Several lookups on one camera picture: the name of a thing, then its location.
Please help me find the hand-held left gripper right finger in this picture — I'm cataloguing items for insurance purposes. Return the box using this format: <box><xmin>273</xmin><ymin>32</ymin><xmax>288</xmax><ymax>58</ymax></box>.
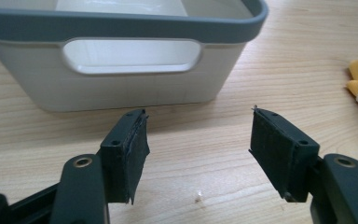
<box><xmin>248</xmin><ymin>106</ymin><xmax>358</xmax><ymax>224</ymax></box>

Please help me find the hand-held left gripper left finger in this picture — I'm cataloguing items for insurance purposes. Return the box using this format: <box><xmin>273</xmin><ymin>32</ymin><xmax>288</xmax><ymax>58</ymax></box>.
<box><xmin>49</xmin><ymin>107</ymin><xmax>151</xmax><ymax>224</ymax></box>

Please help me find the white basket with grey rim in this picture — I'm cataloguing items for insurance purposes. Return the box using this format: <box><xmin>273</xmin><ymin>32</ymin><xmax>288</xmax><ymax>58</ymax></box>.
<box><xmin>0</xmin><ymin>0</ymin><xmax>269</xmax><ymax>113</ymax></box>

